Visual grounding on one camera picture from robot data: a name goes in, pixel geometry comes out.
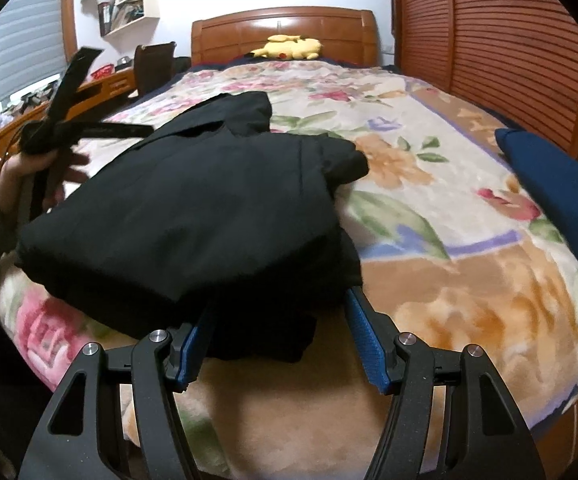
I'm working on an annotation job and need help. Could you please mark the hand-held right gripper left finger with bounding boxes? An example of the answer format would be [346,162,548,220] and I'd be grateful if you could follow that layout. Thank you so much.
[19,309,218,480]

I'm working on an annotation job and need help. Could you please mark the floral blanket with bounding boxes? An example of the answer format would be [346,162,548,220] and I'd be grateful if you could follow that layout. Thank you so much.
[0,60,578,480]

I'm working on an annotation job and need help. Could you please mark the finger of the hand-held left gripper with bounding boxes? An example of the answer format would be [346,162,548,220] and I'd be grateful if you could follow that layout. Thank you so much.
[43,46,104,123]
[61,121,156,143]

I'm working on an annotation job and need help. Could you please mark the person's left hand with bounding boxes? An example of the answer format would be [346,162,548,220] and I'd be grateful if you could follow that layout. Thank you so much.
[0,149,90,216]

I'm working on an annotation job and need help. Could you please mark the yellow plush toy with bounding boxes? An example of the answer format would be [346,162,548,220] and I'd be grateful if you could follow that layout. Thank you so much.
[251,34,322,61]

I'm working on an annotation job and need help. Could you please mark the blue pillow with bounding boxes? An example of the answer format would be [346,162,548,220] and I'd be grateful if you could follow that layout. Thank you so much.
[494,127,578,311]

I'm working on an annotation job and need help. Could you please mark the desk clutter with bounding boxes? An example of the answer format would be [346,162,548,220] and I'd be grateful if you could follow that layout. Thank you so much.
[0,85,56,141]

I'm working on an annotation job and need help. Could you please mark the dark chair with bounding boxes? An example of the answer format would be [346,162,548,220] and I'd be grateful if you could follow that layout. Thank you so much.
[134,41,192,98]

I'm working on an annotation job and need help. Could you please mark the wooden desk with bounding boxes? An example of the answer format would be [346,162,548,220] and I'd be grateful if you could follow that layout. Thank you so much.
[0,67,140,196]

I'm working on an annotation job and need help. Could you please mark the window blinds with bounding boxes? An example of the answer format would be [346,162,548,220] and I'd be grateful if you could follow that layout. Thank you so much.
[0,10,67,111]

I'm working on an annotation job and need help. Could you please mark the wooden headboard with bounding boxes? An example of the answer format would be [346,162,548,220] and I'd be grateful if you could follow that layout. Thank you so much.
[190,7,382,68]

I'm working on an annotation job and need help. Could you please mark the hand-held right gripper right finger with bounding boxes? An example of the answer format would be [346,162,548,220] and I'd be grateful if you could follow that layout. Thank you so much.
[344,286,542,480]

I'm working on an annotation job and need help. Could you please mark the black coat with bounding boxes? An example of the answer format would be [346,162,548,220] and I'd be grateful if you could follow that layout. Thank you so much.
[14,91,370,363]

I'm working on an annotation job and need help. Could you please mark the wooden louvered wardrobe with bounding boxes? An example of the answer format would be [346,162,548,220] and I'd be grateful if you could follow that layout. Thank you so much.
[391,0,578,181]

